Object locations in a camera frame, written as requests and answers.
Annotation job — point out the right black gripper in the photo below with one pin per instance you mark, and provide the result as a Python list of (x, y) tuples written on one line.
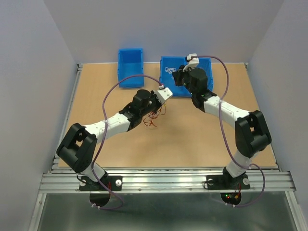
[(179, 73)]

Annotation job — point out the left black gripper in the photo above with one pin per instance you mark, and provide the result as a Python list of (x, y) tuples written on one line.
[(159, 103)]

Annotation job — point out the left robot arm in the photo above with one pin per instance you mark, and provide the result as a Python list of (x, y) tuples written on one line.
[(78, 145)]

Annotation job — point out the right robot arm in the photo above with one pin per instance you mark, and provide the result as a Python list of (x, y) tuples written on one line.
[(251, 131)]

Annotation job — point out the right blue bin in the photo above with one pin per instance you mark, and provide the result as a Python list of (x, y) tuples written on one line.
[(207, 69)]

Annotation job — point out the middle blue bin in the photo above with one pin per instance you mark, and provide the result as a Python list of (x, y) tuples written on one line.
[(169, 64)]

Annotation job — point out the small blue bin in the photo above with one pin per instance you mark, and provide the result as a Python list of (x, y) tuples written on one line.
[(130, 63)]

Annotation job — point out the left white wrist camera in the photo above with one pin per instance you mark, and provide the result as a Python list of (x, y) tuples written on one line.
[(163, 95)]

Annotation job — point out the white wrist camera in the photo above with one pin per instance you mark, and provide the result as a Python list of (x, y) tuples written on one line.
[(192, 62), (163, 95)]

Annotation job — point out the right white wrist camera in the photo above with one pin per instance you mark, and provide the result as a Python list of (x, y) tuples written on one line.
[(192, 62)]

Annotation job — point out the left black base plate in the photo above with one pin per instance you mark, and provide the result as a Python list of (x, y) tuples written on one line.
[(113, 183)]

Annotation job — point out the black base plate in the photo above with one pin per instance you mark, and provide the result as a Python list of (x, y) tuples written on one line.
[(113, 183), (222, 182)]

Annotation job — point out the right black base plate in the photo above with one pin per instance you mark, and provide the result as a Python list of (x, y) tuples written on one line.
[(222, 182)]

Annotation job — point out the aluminium rail frame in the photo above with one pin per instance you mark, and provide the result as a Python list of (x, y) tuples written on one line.
[(163, 169)]

